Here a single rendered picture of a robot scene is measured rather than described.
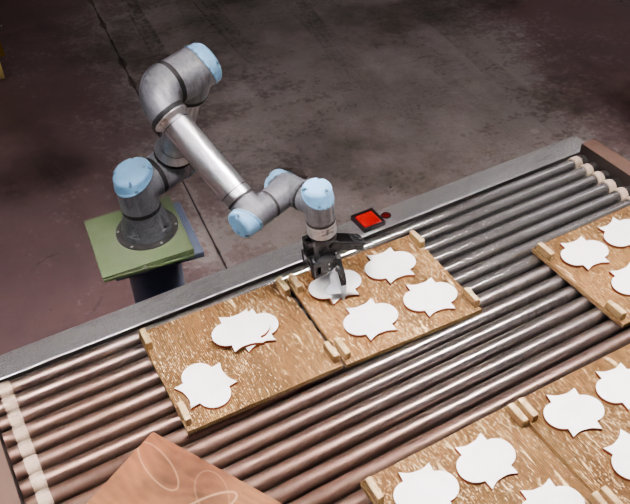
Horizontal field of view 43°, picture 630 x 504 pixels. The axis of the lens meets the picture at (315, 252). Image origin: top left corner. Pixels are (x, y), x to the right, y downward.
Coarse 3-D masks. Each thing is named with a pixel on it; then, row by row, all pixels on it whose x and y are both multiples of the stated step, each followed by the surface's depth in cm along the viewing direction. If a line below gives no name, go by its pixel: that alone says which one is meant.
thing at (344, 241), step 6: (342, 234) 212; (348, 234) 213; (354, 234) 213; (336, 240) 208; (342, 240) 209; (348, 240) 210; (354, 240) 211; (360, 240) 212; (330, 246) 207; (336, 246) 208; (342, 246) 209; (348, 246) 210; (354, 246) 211; (360, 246) 212
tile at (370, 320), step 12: (372, 300) 215; (348, 312) 212; (360, 312) 212; (372, 312) 212; (384, 312) 211; (396, 312) 211; (348, 324) 208; (360, 324) 208; (372, 324) 208; (384, 324) 208; (360, 336) 206; (372, 336) 205
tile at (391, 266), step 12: (384, 252) 229; (396, 252) 229; (372, 264) 226; (384, 264) 225; (396, 264) 225; (408, 264) 225; (372, 276) 222; (384, 276) 222; (396, 276) 222; (408, 276) 223
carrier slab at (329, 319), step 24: (408, 240) 234; (360, 264) 227; (432, 264) 227; (360, 288) 220; (384, 288) 220; (456, 288) 219; (312, 312) 213; (336, 312) 213; (408, 312) 213; (456, 312) 212; (480, 312) 214; (336, 336) 207; (384, 336) 206; (408, 336) 206; (360, 360) 201
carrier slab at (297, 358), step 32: (192, 320) 212; (288, 320) 211; (160, 352) 204; (192, 352) 204; (224, 352) 203; (256, 352) 203; (288, 352) 203; (320, 352) 203; (256, 384) 195; (288, 384) 195; (192, 416) 189; (224, 416) 189
